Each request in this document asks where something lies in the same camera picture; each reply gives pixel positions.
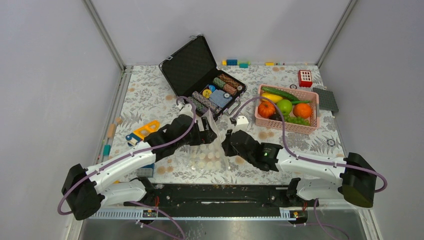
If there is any clear zip top bag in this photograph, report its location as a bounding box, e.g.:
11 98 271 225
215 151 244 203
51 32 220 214
184 110 230 174

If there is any pink plastic basket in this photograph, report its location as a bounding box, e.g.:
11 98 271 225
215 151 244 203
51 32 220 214
254 84 320 135

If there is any orange toy pumpkin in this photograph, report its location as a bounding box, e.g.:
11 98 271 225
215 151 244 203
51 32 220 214
257 101 276 119

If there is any yellow toy mango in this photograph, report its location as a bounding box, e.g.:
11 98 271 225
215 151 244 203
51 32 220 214
260 92 284 104

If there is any green toy apple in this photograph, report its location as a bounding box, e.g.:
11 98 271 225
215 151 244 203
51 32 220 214
276 99 293 116

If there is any green toy cucumber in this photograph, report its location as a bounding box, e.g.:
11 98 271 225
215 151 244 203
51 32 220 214
261 86 299 102

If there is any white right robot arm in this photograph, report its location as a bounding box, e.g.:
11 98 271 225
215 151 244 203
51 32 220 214
221 130 377 208

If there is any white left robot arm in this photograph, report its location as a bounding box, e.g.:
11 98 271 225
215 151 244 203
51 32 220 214
57 114 218 221

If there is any green purple poker chip row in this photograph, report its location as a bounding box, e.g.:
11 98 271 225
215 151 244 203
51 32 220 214
188 96 210 117

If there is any blue playing card deck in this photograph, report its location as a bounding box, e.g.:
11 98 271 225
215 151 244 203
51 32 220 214
209 89 233 108

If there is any yellow big blind button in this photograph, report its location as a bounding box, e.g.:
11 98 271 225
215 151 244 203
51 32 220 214
202 89 213 99

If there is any dark purple toy plum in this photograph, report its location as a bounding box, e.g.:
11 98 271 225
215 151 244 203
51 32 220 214
269 113 284 122

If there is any green brown poker chip row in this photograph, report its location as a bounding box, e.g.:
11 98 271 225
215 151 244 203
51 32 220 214
213 73 244 96

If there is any black poker chip case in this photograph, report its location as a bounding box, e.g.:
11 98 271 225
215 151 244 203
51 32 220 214
159 34 247 121

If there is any blue grey toy block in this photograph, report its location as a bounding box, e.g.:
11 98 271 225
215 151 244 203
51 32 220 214
135 163 155 178

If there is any green toy grape bunch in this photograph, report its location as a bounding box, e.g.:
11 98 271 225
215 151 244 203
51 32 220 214
283 115 311 126

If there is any green toy chili pepper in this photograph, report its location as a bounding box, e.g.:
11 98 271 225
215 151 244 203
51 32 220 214
291 100 310 105

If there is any orange toy tangerine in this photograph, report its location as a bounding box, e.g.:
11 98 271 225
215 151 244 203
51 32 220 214
292 103 313 119

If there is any blue yellow block row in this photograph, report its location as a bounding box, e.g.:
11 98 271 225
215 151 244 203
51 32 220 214
221 59 251 69

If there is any wooden toy block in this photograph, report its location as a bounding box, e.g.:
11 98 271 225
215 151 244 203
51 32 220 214
106 123 117 139

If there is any red toy block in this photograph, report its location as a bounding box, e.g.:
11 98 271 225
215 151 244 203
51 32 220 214
297 70 313 88

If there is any teal toy block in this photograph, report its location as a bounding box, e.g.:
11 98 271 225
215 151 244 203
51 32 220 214
102 144 112 156

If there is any grey building baseplate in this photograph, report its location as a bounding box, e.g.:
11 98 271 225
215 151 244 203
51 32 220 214
312 87 339 113

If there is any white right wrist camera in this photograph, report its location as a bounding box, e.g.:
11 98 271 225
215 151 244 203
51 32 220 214
230 115 249 133

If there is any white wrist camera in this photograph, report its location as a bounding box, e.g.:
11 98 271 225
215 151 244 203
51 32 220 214
230 115 249 133
176 102 196 119

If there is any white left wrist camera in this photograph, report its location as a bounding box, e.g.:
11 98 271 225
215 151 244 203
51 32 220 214
176 102 196 119

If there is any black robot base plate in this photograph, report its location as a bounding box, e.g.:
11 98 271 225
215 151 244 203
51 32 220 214
139 184 315 218

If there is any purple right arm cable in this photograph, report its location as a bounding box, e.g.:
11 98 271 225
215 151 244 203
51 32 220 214
231 96 388 194

